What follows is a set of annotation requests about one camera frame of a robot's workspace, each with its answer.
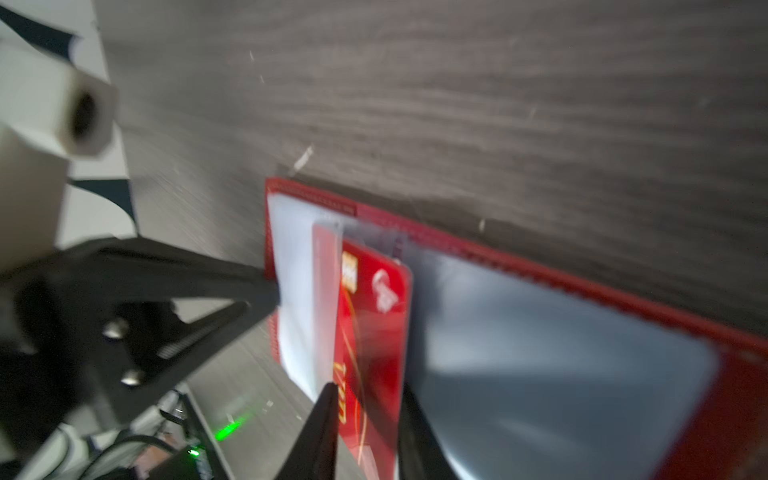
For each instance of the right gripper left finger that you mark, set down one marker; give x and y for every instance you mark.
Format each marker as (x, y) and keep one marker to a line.
(314, 453)

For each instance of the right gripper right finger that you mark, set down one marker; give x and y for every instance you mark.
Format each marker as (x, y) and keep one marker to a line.
(419, 453)

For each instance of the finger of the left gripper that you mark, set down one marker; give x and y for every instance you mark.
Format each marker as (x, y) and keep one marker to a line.
(109, 326)

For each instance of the red leather card holder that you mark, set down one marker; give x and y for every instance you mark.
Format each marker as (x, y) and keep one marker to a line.
(522, 371)

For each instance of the red credit card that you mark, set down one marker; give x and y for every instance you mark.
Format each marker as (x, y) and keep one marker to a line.
(372, 329)

